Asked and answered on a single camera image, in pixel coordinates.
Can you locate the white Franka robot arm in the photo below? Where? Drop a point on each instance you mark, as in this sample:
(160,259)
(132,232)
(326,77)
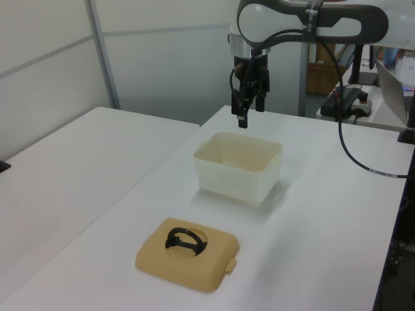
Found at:
(324,16)

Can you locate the tan plastic case lid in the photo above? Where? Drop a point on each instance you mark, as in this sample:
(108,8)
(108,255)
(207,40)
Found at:
(181,272)

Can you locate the white plastic case box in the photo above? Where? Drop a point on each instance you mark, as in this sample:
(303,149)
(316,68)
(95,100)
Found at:
(233,181)

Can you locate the silver laptop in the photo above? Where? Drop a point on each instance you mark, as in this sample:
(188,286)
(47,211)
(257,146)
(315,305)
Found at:
(392,90)

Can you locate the brown cardboard box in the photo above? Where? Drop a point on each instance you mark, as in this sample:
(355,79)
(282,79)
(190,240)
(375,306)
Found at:
(319,79)

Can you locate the black monitor stand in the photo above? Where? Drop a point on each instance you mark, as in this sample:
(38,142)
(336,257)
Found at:
(356,64)

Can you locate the grey emergency stop button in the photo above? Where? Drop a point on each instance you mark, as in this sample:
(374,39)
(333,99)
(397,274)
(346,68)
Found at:
(363,105)

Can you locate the blue bottle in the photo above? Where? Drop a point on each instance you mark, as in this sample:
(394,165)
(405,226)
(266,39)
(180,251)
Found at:
(390,58)

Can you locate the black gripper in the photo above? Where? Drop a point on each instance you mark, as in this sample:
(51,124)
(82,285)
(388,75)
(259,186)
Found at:
(260,69)

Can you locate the black power unit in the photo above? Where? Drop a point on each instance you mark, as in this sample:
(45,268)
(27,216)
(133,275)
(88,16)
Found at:
(348,100)

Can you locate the grey partition post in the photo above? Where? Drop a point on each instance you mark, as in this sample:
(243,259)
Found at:
(303,81)
(103,55)

